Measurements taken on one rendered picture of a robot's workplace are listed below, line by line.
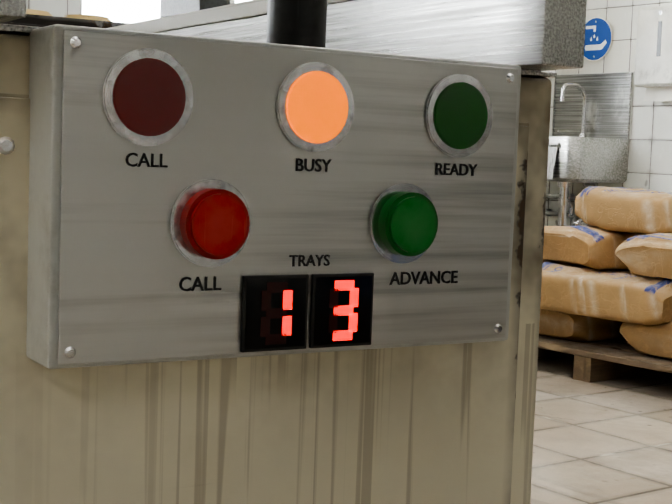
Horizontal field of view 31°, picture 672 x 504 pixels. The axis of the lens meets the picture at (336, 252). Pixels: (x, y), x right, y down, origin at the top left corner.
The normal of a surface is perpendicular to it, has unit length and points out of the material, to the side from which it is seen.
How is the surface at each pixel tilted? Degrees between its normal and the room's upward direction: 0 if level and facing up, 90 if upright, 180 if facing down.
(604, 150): 91
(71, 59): 90
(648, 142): 90
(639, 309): 90
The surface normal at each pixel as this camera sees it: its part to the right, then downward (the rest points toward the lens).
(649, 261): -0.59, 0.46
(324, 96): 0.51, 0.09
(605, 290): -0.76, 0.03
